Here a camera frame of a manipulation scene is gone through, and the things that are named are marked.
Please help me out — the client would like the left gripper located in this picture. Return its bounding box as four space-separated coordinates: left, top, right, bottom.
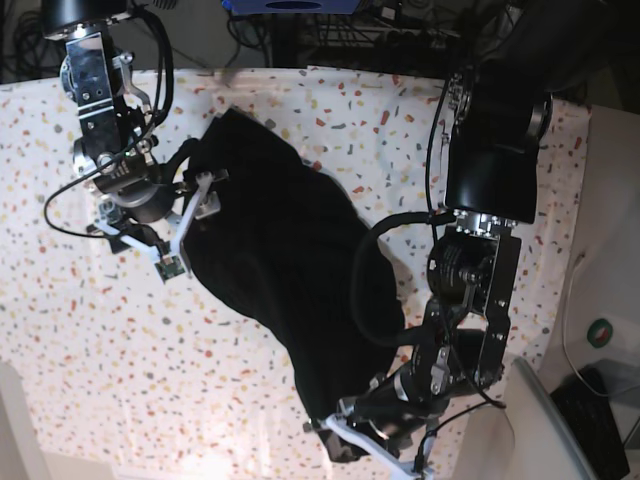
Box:
302 367 452 479

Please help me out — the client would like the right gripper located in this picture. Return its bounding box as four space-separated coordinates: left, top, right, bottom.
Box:
94 170 229 258

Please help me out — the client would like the black t-shirt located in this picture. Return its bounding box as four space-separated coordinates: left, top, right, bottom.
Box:
184 109 396 420

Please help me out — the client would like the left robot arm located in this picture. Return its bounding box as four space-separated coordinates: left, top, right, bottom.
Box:
307 1 639 479

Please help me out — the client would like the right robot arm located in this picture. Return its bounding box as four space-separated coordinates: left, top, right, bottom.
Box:
41 1 218 272

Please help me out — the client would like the terrazzo pattern tablecloth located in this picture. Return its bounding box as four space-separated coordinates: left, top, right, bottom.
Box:
0 66 594 480

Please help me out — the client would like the grey laptop lid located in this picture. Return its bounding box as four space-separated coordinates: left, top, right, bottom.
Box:
505 358 597 480

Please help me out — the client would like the black keyboard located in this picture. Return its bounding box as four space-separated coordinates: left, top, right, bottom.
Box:
551 374 630 479

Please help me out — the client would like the green tape roll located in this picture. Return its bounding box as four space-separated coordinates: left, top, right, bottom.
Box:
587 318 614 349

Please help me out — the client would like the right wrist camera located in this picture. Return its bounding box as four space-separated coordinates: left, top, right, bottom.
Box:
154 256 187 283

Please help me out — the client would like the white cable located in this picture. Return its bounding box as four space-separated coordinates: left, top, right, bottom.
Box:
561 254 640 399

